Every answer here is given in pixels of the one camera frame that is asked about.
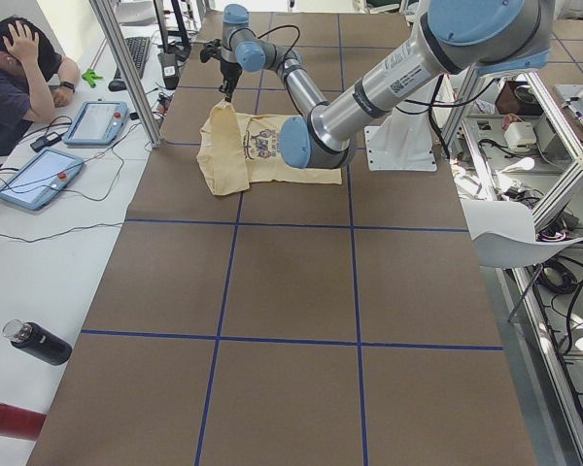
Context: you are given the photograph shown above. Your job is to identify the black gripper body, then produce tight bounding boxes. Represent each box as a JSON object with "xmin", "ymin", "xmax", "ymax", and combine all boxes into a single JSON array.
[{"xmin": 221, "ymin": 61, "xmax": 241, "ymax": 88}]

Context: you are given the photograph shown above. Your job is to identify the cream long-sleeve printed shirt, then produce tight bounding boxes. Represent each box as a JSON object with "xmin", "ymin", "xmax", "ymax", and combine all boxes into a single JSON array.
[{"xmin": 197, "ymin": 100, "xmax": 342, "ymax": 196}]

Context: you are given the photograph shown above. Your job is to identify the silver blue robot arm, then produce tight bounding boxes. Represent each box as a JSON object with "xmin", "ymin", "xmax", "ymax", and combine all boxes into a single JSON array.
[
  {"xmin": 279, "ymin": 1, "xmax": 555, "ymax": 169},
  {"xmin": 218, "ymin": 4, "xmax": 327, "ymax": 116}
]

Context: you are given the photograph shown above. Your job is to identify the black keyboard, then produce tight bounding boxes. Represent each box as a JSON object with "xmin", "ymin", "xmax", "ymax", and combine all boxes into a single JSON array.
[{"xmin": 124, "ymin": 36, "xmax": 152, "ymax": 79}]

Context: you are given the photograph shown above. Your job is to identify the far blue teach pendant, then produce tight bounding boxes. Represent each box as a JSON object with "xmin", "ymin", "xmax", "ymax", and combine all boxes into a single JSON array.
[{"xmin": 62, "ymin": 100, "xmax": 129, "ymax": 147}]

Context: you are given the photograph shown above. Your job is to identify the blue teach pendant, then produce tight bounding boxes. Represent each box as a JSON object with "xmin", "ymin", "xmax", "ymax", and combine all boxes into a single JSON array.
[
  {"xmin": 62, "ymin": 100, "xmax": 129, "ymax": 147},
  {"xmin": 0, "ymin": 148, "xmax": 85, "ymax": 211}
]

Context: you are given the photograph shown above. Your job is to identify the near blue teach pendant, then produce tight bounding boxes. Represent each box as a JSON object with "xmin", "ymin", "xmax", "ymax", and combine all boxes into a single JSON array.
[{"xmin": 0, "ymin": 148, "xmax": 85, "ymax": 211}]

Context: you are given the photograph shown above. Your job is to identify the seated person in dark shirt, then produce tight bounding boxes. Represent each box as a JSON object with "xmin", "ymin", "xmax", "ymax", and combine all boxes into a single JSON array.
[{"xmin": 0, "ymin": 17, "xmax": 80, "ymax": 157}]

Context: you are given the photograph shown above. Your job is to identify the white plastic chair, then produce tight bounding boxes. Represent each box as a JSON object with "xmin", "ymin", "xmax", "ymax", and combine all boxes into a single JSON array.
[{"xmin": 461, "ymin": 199, "xmax": 582, "ymax": 269}]

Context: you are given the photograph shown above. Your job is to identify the black water bottle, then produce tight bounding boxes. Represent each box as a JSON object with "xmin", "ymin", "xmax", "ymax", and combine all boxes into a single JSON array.
[{"xmin": 2, "ymin": 319, "xmax": 72, "ymax": 366}]

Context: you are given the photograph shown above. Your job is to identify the red bottle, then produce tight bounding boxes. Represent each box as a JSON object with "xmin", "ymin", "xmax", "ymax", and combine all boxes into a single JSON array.
[{"xmin": 0, "ymin": 402, "xmax": 46, "ymax": 441}]

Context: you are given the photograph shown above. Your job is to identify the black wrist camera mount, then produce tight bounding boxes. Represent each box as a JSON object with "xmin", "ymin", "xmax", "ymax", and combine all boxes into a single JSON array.
[{"xmin": 199, "ymin": 39, "xmax": 222, "ymax": 63}]

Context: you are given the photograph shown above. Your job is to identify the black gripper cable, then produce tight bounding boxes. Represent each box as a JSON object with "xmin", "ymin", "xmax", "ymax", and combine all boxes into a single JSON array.
[{"xmin": 252, "ymin": 24, "xmax": 303, "ymax": 64}]

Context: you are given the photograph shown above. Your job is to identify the aluminium frame post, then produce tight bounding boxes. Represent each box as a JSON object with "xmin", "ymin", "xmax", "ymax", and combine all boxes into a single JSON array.
[{"xmin": 89, "ymin": 0, "xmax": 161, "ymax": 149}]

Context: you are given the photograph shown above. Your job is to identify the white camera pedestal post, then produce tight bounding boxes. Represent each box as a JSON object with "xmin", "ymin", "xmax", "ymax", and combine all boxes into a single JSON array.
[{"xmin": 363, "ymin": 78, "xmax": 442, "ymax": 173}]

